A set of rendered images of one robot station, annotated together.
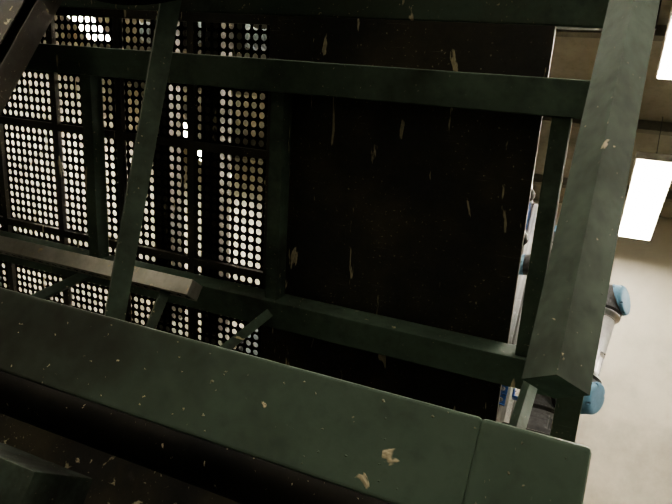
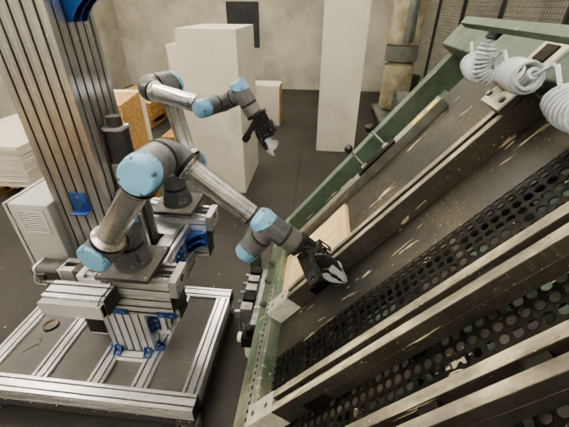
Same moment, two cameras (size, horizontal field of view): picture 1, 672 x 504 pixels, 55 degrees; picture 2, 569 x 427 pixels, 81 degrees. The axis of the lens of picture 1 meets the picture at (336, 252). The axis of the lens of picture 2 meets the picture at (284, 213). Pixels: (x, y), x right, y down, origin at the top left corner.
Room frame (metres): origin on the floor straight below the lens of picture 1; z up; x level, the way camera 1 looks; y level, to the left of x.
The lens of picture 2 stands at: (2.25, 0.78, 1.95)
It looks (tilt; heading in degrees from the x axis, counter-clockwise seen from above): 32 degrees down; 253
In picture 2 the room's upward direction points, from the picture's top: straight up
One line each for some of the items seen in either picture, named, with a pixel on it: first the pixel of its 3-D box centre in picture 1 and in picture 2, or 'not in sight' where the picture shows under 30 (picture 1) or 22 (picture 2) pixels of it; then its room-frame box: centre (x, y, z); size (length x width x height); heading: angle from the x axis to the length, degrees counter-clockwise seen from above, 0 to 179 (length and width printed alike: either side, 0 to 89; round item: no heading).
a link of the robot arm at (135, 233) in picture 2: not in sight; (123, 229); (2.54, -0.43, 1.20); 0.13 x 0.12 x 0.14; 63
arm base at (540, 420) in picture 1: (537, 420); (176, 193); (2.34, -0.89, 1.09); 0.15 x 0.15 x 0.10
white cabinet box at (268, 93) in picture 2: not in sight; (265, 102); (0.69, -5.52, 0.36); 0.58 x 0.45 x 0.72; 157
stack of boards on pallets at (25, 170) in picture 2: not in sight; (58, 135); (4.00, -4.65, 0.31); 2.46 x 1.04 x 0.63; 67
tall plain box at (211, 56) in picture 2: not in sight; (224, 109); (1.75, -3.31, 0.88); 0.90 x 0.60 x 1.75; 67
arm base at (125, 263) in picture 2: not in sight; (130, 251); (2.54, -0.44, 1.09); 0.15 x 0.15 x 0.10
